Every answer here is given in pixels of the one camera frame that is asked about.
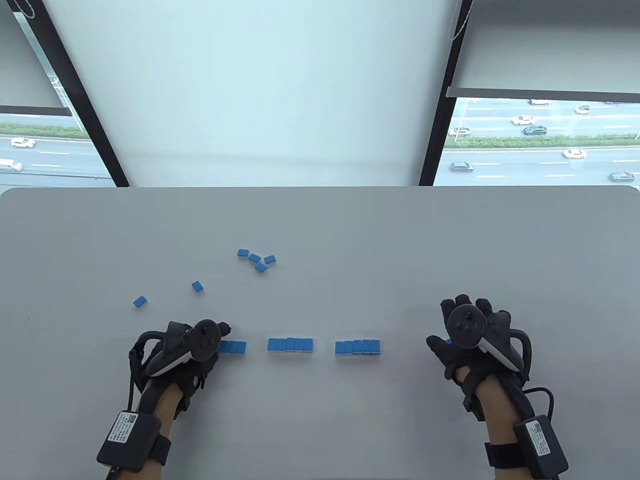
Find person's left hand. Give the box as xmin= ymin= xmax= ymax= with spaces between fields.
xmin=129 ymin=320 xmax=233 ymax=414

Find person's right hand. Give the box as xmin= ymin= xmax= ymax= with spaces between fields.
xmin=426 ymin=294 xmax=533 ymax=422

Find blue mahjong tiles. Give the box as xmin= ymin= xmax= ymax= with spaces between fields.
xmin=133 ymin=249 xmax=277 ymax=308

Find person's right forearm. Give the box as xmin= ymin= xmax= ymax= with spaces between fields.
xmin=474 ymin=375 xmax=551 ymax=480

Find black white handheld controller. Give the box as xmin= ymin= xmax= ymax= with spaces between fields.
xmin=131 ymin=320 xmax=222 ymax=378
xmin=446 ymin=304 xmax=533 ymax=372

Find wide white roller blind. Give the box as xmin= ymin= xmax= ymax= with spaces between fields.
xmin=44 ymin=0 xmax=461 ymax=187

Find narrow white roller blind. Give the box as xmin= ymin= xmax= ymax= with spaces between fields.
xmin=0 ymin=0 xmax=73 ymax=117
xmin=446 ymin=0 xmax=640 ymax=98

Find black window frame pillar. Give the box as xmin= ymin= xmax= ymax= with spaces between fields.
xmin=20 ymin=0 xmax=132 ymax=188
xmin=419 ymin=0 xmax=475 ymax=187

